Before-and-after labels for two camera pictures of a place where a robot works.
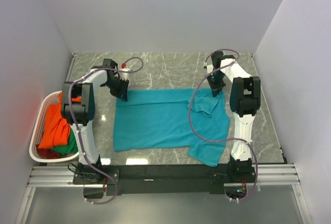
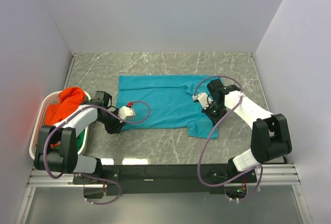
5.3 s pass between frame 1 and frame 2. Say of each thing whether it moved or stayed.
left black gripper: moved
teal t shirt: moved
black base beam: stayed
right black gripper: moved
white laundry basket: stayed
